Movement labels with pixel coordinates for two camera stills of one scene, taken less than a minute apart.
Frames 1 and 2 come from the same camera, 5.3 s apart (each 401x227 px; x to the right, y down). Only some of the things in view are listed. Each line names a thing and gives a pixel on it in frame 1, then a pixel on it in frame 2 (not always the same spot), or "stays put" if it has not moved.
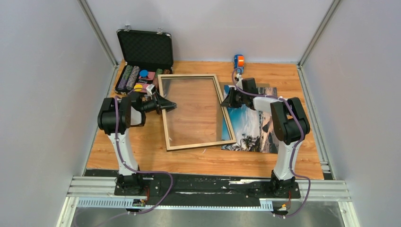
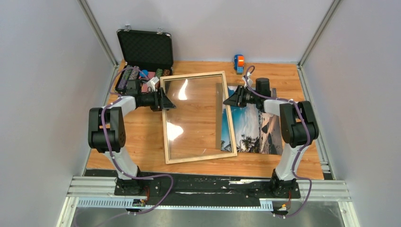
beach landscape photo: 254,131 stays put
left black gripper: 163,104 stays put
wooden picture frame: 219,99 to 165,124
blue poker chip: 143,73 stays put
